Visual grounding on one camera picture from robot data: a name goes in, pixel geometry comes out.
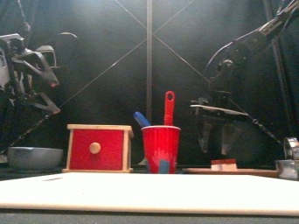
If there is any grey vertical frame pole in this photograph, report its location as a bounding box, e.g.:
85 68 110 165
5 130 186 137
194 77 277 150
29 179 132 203
144 0 154 125

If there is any silver metal lid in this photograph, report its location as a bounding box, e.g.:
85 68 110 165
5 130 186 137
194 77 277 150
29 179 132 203
282 136 299 161

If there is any red plastic cup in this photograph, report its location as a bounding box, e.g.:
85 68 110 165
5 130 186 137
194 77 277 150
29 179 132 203
140 124 182 175

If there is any thin diagonal brace wire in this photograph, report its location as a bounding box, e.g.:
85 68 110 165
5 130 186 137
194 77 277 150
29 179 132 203
113 0 212 84
0 0 196 154

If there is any grey bowl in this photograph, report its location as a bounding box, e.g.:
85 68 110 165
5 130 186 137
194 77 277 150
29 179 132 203
5 146 63 172

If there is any red wooden drawer box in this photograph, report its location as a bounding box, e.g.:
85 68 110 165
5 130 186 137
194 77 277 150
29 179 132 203
61 123 136 174

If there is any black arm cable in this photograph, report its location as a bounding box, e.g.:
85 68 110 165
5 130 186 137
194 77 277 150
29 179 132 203
201 25 276 81

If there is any wooden board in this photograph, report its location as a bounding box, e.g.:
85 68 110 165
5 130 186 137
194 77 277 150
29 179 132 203
181 167 280 178

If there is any white plastic cutting board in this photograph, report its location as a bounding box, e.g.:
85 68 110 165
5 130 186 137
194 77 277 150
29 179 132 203
0 171 299 217

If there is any blue utensil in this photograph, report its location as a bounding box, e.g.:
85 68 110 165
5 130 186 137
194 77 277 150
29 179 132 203
132 110 152 129

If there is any red and white toy block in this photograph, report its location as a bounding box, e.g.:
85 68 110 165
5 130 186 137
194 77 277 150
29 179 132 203
209 158 238 172

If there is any silver metal pot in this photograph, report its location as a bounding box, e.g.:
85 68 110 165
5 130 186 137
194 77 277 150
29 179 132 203
274 158 299 181

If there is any blue toy piece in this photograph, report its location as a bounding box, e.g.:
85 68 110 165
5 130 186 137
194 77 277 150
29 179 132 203
157 159 172 175

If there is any red spatula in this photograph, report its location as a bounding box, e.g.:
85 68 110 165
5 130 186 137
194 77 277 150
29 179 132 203
162 90 176 127

